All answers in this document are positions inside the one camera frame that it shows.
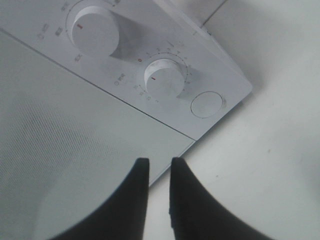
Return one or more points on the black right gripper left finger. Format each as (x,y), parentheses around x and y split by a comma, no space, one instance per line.
(122,216)

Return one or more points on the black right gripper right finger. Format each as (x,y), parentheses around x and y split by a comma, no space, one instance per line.
(196,215)

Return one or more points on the white microwave door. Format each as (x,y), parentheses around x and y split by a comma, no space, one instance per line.
(66,145)

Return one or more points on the round white door button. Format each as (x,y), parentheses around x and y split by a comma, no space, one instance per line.
(206,104)

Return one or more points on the lower white timer knob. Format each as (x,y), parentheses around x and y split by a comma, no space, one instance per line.
(164,79)

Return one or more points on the white microwave oven body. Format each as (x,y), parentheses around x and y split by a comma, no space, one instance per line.
(149,30)

